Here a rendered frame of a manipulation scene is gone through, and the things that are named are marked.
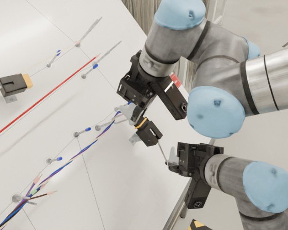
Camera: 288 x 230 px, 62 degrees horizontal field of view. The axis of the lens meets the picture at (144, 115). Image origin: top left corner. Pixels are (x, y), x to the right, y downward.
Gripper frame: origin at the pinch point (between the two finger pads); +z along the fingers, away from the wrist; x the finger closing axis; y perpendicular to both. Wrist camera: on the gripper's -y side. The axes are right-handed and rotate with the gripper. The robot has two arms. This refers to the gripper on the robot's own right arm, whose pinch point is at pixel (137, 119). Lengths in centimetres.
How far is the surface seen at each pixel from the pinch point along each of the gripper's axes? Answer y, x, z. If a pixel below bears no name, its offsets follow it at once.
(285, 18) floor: -53, -379, 98
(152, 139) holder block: -6.7, 1.8, 0.9
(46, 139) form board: 13.5, 19.6, 1.4
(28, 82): 21.7, 16.1, -9.7
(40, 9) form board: 38.1, -2.6, -10.0
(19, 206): 4.9, 34.1, -5.0
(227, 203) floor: -73, -54, 93
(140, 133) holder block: -2.8, 2.1, 1.5
